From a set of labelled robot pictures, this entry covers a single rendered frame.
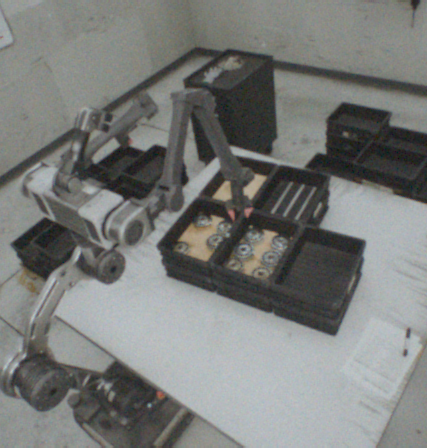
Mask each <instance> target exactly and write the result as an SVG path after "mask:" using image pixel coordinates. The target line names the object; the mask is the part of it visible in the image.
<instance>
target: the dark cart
mask: <svg viewBox="0 0 427 448"><path fill-rule="evenodd" d="M237 56H241V58H243V59H245V60H246V62H245V64H244V65H241V67H242V68H238V69H232V70H228V71H227V72H225V73H224V74H225V76H223V77H221V78H219V79H216V80H214V81H212V82H211V83H205V82H202V81H204V80H205V79H206V76H205V72H207V74H208V73H209V71H210V69H208V67H211V68H212V72H213V70H214V67H216V68H217V69H218V64H220V63H221V62H224V60H225V59H226V60H228V59H229V58H231V57H233V58H236V57H237ZM183 82H184V87H185V89H187V88H188V89H206V90H207V91H208V92H209V93H210V94H211V95H212V98H213V99H214V101H215V103H216V106H215V108H214V109H213V112H214V114H215V115H216V118H217V120H218V122H219V124H220V126H221V129H222V131H223V133H224V134H225V136H226V138H227V143H228V145H229V146H233V147H236V148H239V149H243V150H246V151H249V152H252V153H259V154H262V153H264V152H266V153H271V151H272V143H273V142H274V141H275V140H276V139H277V138H278V134H277V117H276V99H275V82H274V64H273V55H267V54H262V53H256V52H250V51H244V50H238V49H226V50H224V51H223V52H221V53H220V54H218V55H217V56H216V57H214V58H213V59H211V60H210V61H208V62H207V64H204V65H202V66H201V67H200V68H198V69H197V70H195V71H194V72H192V73H191V74H190V75H188V77H186V78H185V79H183ZM190 120H191V125H192V130H193V134H194V140H195V145H196V150H197V154H198V159H199V161H202V162H205V164H206V166H207V165H209V164H210V163H211V162H212V161H213V160H214V159H215V158H216V157H217V155H216V153H215V152H214V150H213V148H212V146H211V144H210V142H209V140H208V138H207V136H206V133H205V131H204V129H203V127H202V125H201V123H200V121H199V119H198V118H197V116H195V115H194V113H193V112H192V111H191V114H190Z"/></svg>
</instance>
